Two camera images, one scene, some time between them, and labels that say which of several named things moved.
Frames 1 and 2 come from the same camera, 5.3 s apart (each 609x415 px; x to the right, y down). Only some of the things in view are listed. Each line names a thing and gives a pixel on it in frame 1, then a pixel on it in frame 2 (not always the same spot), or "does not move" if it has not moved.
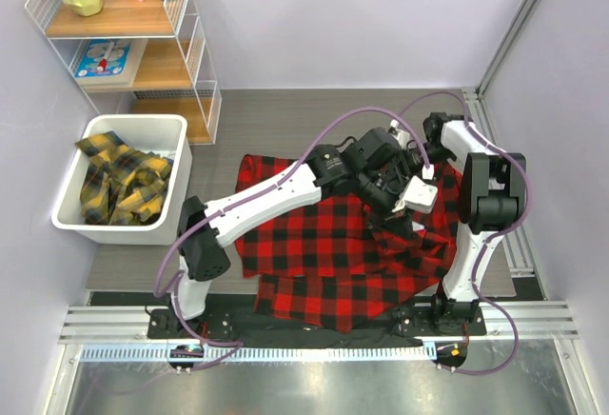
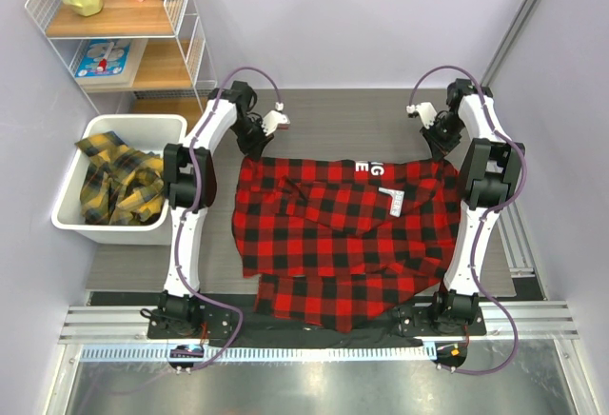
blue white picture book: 103,57 does not move
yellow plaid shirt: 121,186 does not move
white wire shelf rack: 144,58 does not move
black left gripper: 401,223 → 255,148
